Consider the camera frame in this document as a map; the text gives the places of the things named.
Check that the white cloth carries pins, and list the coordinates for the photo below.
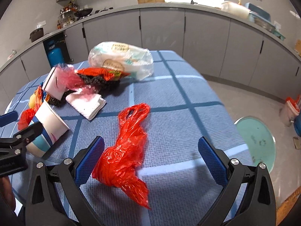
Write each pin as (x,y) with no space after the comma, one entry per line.
(87,105)

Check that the pink translucent plastic bag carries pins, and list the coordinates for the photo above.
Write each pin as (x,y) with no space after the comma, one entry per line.
(68,79)

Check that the dark knitted mesh scrubber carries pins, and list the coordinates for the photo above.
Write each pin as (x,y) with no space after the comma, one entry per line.
(98,82)

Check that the white plastic basin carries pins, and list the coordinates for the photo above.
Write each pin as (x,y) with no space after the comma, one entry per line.
(235,9)

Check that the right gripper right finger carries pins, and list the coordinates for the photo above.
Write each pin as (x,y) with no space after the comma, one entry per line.
(247,195)

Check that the spice bottle rack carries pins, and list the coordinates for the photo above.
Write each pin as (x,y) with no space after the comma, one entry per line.
(66,16)

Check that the white bucket red lid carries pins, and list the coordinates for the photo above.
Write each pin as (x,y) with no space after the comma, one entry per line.
(290,111)

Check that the person's left hand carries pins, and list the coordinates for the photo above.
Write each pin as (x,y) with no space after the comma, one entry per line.
(7,193)

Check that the red plastic bag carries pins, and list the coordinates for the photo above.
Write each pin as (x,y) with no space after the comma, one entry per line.
(117,165)

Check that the black wok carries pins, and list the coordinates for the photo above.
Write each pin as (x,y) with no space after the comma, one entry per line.
(81,13)

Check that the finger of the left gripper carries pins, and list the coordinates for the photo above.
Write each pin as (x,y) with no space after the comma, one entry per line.
(8,118)

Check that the blue dish rack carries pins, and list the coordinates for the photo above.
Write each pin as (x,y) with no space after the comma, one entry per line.
(263,19)

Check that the dark cooking pot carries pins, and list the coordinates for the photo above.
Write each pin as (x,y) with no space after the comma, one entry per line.
(36,34)

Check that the grey kitchen cabinets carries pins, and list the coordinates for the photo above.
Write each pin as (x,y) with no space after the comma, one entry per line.
(221,46)

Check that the orange red snack wrapper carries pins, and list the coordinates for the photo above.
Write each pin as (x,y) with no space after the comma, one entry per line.
(105,73)

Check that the clear bag with paper packaging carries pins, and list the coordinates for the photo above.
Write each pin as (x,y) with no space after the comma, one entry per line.
(136,61)

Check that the yellow sponge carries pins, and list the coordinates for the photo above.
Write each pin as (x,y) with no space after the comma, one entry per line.
(33,102)

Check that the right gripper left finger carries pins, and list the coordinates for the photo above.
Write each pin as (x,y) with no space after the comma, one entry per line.
(43,204)

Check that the teal trash bin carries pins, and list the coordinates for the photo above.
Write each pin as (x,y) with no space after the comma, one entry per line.
(259,139)

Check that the blue checked tablecloth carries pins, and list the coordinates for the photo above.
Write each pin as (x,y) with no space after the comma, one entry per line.
(183,108)

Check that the paper cup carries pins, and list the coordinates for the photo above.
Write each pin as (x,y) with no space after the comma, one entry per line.
(53,128)

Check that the blue gas cylinder under counter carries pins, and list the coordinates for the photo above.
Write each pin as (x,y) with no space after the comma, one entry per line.
(54,54)

